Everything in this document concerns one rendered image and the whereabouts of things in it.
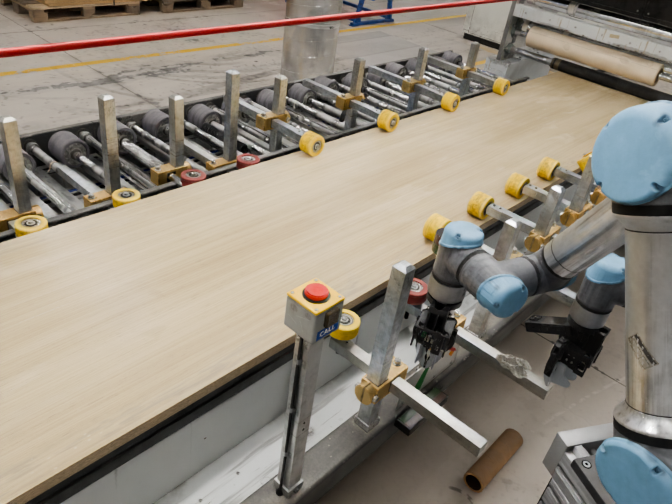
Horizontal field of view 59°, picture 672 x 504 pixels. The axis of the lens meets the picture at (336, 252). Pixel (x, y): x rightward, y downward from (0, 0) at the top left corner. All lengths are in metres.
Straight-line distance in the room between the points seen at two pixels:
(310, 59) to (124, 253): 3.98
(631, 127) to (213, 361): 0.91
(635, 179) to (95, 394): 1.00
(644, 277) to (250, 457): 1.00
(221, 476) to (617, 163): 1.07
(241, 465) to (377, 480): 0.89
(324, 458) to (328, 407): 0.24
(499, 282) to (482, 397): 1.67
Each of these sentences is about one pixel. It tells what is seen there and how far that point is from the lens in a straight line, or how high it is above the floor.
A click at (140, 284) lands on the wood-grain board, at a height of 0.90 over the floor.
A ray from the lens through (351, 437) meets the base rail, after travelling 1.47.
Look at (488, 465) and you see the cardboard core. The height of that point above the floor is 0.08.
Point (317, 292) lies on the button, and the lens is 0.98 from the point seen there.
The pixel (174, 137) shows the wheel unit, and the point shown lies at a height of 0.98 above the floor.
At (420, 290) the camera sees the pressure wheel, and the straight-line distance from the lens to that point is 1.59.
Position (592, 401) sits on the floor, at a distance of 2.92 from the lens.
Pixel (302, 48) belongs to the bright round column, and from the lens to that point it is 5.40.
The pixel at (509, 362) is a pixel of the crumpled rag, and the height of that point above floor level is 0.87.
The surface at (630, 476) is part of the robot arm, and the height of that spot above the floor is 1.22.
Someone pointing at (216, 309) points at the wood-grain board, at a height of 0.90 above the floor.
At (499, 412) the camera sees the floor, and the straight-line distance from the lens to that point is 2.66.
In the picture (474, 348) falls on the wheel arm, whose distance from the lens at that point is 1.55.
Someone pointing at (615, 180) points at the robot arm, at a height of 1.55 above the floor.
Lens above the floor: 1.83
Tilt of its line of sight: 33 degrees down
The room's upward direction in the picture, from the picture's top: 9 degrees clockwise
